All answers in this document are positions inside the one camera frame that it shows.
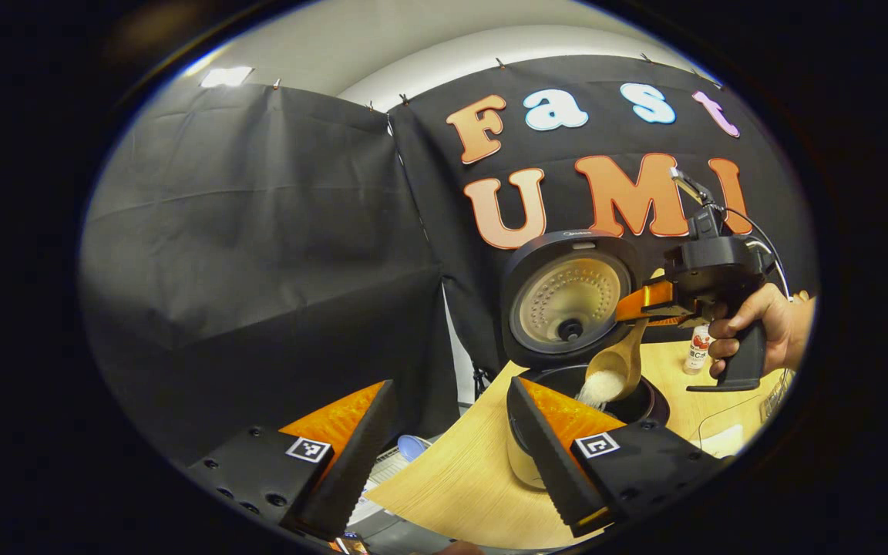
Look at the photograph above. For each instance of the wooden spoon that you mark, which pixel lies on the wooden spoon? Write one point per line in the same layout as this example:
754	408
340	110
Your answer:
621	362

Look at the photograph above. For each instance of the heap of white rice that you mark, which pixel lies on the heap of white rice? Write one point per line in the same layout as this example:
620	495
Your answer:
600	389

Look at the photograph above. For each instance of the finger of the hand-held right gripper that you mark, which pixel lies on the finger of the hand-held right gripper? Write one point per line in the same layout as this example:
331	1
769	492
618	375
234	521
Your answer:
644	301
667	320

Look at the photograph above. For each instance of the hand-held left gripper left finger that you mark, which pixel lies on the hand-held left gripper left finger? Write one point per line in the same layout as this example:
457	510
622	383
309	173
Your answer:
355	470

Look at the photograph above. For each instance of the clear drink bottle red label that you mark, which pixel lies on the clear drink bottle red label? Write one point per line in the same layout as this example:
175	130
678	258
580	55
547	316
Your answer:
697	358

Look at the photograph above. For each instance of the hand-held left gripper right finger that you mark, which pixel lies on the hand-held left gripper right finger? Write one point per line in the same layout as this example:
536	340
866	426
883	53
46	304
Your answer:
548	462

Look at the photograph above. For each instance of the blue round lid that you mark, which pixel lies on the blue round lid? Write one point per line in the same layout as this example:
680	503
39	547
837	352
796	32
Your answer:
415	449

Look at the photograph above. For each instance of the black and silver rice cooker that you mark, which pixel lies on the black and silver rice cooker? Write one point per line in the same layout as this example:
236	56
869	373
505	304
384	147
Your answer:
560	301

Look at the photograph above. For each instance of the long ceiling light panel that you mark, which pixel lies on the long ceiling light panel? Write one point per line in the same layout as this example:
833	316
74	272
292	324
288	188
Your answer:
226	76

